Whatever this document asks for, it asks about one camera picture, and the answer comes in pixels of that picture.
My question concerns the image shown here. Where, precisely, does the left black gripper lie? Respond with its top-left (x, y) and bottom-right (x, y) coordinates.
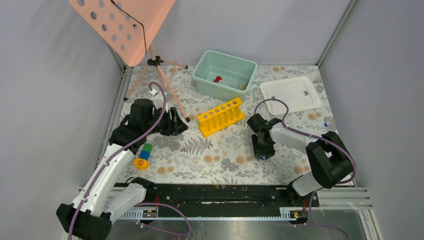
top-left (144, 106), bottom-right (188, 136)

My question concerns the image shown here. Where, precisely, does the yellow test tube rack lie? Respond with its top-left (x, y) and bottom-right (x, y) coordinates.
top-left (197, 97), bottom-right (245, 138)

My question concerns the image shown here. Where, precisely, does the white wash bottle red cap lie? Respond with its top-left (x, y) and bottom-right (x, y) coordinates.
top-left (213, 76), bottom-right (229, 86)

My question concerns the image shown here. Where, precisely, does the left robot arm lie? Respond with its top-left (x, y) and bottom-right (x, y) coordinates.
top-left (56, 98), bottom-right (188, 240)

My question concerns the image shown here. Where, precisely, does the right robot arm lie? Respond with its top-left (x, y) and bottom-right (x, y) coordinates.
top-left (247, 113), bottom-right (356, 206)

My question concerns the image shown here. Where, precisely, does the floral patterned table mat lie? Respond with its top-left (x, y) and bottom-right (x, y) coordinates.
top-left (117, 65), bottom-right (338, 185)

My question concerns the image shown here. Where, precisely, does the yellow capped bottle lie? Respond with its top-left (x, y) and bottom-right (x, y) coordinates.
top-left (133, 158), bottom-right (150, 170)

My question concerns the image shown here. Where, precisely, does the white plastic bin lid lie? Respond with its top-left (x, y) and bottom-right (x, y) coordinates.
top-left (259, 75), bottom-right (322, 114)

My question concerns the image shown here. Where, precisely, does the mint green plastic bin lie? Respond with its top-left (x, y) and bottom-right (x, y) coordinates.
top-left (192, 50), bottom-right (258, 102)

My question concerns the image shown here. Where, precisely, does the pink perforated music stand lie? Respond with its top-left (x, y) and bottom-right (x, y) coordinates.
top-left (69, 0), bottom-right (190, 122)

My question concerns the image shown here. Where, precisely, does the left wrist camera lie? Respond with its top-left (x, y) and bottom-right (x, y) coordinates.
top-left (150, 90), bottom-right (173, 109)

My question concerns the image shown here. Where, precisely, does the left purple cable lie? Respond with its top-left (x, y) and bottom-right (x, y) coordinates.
top-left (67, 82), bottom-right (167, 240)

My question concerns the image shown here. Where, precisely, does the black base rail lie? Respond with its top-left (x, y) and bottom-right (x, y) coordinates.
top-left (144, 183), bottom-right (319, 219)

